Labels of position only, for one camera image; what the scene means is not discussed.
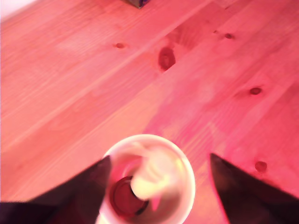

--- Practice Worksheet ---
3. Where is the dark coffee capsule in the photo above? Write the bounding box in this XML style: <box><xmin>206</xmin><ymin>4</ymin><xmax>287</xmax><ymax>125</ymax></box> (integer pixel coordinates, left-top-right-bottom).
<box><xmin>109</xmin><ymin>176</ymin><xmax>150</xmax><ymax>218</ymax></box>

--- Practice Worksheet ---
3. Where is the white mug with blue print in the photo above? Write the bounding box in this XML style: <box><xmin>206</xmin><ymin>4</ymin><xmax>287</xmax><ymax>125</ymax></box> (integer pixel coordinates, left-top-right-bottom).
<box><xmin>95</xmin><ymin>133</ymin><xmax>197</xmax><ymax>224</ymax></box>

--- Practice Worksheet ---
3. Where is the floral tissue box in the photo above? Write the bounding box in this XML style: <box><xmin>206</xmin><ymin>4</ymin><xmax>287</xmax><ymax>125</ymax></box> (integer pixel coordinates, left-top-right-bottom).
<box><xmin>120</xmin><ymin>0</ymin><xmax>150</xmax><ymax>9</ymax></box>

